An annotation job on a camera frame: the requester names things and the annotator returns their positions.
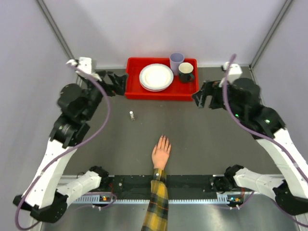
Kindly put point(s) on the mannequin hand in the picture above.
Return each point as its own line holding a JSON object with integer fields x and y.
{"x": 161, "y": 153}

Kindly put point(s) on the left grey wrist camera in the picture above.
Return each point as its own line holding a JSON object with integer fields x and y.
{"x": 84, "y": 68}

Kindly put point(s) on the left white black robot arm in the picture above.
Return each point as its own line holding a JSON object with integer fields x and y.
{"x": 44, "y": 199}

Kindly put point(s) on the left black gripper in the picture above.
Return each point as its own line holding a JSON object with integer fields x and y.
{"x": 119, "y": 83}

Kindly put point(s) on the upper white plate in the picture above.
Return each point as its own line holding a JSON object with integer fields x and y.
{"x": 156, "y": 74}

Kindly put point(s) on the lower white plate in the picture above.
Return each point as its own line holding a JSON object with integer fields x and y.
{"x": 154, "y": 88}

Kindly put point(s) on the yellow plaid sleeve forearm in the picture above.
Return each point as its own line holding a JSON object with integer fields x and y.
{"x": 156, "y": 218}

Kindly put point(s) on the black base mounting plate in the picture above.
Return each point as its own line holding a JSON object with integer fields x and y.
{"x": 176, "y": 186}

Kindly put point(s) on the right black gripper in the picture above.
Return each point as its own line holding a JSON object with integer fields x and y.
{"x": 211, "y": 88}

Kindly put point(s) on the dark green mug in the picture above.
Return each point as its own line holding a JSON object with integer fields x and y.
{"x": 186, "y": 72}

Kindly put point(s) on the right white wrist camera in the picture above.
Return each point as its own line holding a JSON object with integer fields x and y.
{"x": 235, "y": 72}

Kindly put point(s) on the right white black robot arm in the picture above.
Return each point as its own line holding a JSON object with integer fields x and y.
{"x": 242, "y": 99}

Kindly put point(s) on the white plate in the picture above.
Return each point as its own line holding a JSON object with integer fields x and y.
{"x": 156, "y": 74}
{"x": 154, "y": 88}

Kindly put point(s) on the lavender plastic cup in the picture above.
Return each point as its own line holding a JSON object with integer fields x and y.
{"x": 175, "y": 60}

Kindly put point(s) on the red plastic tray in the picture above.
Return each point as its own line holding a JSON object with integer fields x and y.
{"x": 177, "y": 91}

